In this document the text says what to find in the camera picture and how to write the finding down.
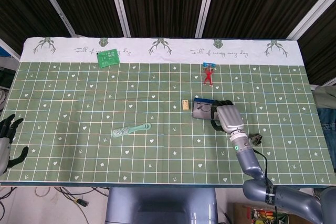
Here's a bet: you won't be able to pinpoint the green grid tablecloth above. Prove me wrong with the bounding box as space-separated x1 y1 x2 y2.
0 36 336 185

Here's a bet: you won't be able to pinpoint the grey-green jacket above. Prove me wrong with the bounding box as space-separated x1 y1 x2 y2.
311 84 336 109

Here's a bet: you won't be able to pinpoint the blue-grey robot torso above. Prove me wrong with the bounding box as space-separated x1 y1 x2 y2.
104 187 218 224

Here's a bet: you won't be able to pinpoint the blue jeans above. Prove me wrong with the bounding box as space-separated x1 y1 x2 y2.
316 105 336 162

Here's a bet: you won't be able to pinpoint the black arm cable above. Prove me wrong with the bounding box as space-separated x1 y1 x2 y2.
248 134 279 224

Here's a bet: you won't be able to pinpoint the red figure toy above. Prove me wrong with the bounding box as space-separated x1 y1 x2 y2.
201 62 217 87

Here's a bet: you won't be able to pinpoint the green circuit board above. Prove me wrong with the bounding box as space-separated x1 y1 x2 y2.
96 48 119 68

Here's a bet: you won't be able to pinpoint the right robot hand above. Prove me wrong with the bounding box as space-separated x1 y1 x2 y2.
209 99 245 134

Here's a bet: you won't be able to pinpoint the floor cable tangle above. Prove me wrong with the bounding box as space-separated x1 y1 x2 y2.
0 186 110 224

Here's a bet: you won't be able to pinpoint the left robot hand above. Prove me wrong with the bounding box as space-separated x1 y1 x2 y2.
0 113 29 176

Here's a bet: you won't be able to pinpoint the white partition post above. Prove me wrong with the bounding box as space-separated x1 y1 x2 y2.
31 0 77 38
195 0 226 38
286 0 336 41
0 37 21 61
106 0 131 38

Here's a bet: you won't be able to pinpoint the mint green scrub brush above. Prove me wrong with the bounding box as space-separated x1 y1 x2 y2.
112 123 152 138

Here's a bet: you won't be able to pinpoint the blue glasses case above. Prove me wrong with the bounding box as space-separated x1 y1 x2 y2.
192 98 220 120

